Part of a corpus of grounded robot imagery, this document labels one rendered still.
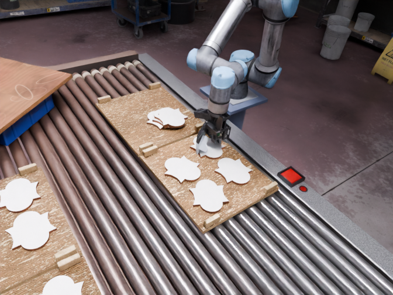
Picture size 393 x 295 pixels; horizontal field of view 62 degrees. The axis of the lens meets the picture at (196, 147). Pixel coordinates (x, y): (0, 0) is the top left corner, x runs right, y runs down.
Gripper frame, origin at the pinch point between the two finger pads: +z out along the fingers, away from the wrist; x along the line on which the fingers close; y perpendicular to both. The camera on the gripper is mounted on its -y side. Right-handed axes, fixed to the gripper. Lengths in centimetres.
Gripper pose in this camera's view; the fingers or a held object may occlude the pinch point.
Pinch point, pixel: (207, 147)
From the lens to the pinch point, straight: 133.4
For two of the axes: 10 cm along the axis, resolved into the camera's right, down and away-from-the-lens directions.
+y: 5.9, 5.8, -5.7
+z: -1.0, 7.5, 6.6
